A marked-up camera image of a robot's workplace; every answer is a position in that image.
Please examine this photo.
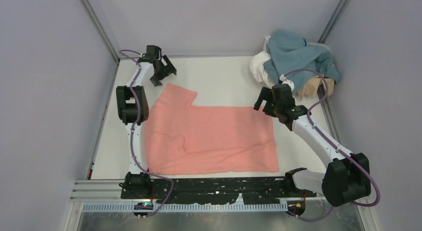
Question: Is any pink t-shirt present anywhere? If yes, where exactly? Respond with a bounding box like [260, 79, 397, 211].
[144, 83, 279, 175]

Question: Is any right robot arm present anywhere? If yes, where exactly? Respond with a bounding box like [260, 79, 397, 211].
[253, 84, 373, 207]

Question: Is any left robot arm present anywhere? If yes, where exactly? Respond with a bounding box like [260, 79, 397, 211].
[115, 45, 177, 200]

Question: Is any white t-shirt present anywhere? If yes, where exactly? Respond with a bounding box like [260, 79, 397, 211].
[249, 35, 275, 88]

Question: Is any beige t-shirt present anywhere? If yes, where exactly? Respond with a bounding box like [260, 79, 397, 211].
[297, 76, 335, 100]

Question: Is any blue t-shirt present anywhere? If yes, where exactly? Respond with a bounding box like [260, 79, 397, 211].
[263, 30, 341, 93]

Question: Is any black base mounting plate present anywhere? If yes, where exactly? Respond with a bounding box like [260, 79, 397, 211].
[119, 175, 316, 205]

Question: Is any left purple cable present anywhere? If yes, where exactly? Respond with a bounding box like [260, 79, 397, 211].
[118, 49, 175, 218]

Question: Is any purple cable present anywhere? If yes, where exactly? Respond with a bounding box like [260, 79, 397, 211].
[280, 68, 381, 222]
[118, 49, 175, 218]

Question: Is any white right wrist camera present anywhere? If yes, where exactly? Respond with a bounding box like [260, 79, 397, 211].
[278, 75, 295, 92]

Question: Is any left aluminium corner post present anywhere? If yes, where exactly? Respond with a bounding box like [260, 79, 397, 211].
[80, 0, 119, 64]

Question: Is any aluminium corner post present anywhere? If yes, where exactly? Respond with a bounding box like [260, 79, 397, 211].
[318, 0, 350, 44]
[80, 0, 119, 64]

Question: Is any white slotted cable duct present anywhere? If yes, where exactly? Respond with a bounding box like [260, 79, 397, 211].
[82, 201, 288, 213]

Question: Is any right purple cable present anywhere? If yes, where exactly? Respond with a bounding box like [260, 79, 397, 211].
[280, 68, 381, 222]

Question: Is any right aluminium corner post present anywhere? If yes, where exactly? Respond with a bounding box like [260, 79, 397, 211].
[318, 0, 350, 44]

